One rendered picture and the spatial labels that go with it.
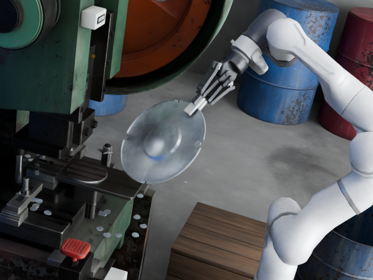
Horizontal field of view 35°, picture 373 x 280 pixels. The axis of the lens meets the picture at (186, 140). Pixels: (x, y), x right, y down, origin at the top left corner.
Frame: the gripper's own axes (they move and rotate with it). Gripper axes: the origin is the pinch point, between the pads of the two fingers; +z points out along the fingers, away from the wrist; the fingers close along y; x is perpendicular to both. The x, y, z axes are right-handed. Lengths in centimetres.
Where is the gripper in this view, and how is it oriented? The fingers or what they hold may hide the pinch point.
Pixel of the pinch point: (195, 106)
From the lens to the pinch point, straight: 177.0
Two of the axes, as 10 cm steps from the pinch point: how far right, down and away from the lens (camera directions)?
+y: -4.5, -5.1, -7.3
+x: 6.0, 4.4, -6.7
